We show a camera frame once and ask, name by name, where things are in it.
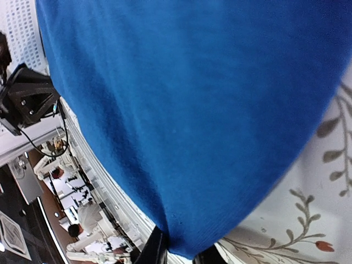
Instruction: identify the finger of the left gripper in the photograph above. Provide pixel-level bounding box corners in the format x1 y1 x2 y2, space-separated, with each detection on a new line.
7 63 60 128

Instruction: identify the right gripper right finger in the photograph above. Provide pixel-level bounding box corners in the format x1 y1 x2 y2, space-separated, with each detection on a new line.
192 245 227 264

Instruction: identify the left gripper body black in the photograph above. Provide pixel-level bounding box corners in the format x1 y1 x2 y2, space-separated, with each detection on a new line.
1 32 22 136

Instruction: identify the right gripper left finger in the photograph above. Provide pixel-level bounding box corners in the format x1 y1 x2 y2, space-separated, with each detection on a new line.
131 226 168 264

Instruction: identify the blue printed t-shirt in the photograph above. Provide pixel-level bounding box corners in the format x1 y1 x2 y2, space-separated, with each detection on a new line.
36 1 351 259

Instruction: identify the white plastic laundry basket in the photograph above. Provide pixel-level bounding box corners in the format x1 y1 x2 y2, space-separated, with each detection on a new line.
1 0 47 73

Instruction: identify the floral table mat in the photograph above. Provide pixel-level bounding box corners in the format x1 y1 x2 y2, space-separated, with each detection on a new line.
217 70 351 263

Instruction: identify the aluminium front rail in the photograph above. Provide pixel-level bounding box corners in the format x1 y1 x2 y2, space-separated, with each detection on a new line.
59 96 193 264

